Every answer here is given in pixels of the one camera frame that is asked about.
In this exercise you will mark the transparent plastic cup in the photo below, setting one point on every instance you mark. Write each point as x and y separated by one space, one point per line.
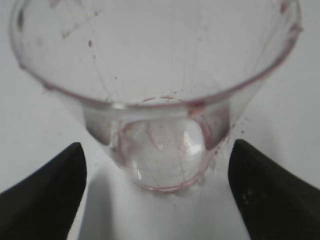
159 84

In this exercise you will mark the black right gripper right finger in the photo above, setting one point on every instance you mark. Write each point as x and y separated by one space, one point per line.
274 204

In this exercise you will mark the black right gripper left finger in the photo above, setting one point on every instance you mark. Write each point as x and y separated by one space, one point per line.
43 206

